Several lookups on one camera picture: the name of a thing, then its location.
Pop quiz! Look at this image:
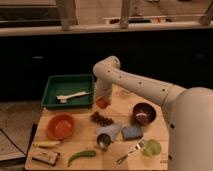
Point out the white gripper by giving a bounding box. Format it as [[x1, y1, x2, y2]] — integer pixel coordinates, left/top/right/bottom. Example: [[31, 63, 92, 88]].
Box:
[[95, 79, 112, 104]]

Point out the red apple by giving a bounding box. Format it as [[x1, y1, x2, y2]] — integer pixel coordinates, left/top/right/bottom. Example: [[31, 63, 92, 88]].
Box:
[[96, 97, 108, 109]]

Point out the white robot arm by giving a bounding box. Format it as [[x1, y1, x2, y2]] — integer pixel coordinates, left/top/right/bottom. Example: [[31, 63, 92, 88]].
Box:
[[93, 56, 213, 171]]

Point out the dark purple bowl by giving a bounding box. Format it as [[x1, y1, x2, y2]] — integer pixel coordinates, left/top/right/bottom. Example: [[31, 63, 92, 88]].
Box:
[[132, 103, 156, 127]]

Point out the red orange bowl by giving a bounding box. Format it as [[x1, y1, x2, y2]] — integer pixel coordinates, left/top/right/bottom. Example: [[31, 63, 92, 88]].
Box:
[[46, 113, 74, 140]]

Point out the bunch of dark grapes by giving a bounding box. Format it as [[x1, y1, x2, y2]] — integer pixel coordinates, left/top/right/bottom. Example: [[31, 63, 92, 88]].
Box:
[[90, 112, 114, 126]]

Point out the grey cloth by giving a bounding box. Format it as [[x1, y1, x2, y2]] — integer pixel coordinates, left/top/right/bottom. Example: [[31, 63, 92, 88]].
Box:
[[95, 123, 122, 142]]

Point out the blue sponge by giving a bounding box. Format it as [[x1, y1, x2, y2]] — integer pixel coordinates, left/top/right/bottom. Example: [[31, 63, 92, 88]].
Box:
[[122, 125, 143, 140]]

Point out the metal cup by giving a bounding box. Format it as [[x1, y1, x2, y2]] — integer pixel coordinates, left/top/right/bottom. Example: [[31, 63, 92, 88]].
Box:
[[97, 134, 111, 150]]

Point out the white brush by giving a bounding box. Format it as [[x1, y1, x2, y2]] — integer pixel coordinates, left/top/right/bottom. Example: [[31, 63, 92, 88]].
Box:
[[56, 91, 91, 103]]

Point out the green plastic tray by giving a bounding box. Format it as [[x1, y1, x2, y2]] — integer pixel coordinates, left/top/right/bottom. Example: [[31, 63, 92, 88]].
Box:
[[42, 74, 94, 110]]

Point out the silver fork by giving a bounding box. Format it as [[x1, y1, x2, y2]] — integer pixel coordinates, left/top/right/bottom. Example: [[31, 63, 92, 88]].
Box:
[[116, 140, 145, 165]]

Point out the light green cup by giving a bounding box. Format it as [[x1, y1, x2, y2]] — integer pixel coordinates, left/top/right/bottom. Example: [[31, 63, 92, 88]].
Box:
[[143, 139, 161, 157]]

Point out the yellow banana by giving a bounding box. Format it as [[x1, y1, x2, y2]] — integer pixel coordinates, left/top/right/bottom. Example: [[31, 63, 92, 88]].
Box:
[[33, 141, 61, 148]]

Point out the wooden railing shelf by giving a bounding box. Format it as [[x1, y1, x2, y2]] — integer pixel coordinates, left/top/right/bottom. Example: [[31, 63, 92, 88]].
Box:
[[0, 0, 213, 36]]

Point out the black cable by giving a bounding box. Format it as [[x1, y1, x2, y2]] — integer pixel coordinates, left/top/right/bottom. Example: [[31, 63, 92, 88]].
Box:
[[0, 127, 28, 156]]

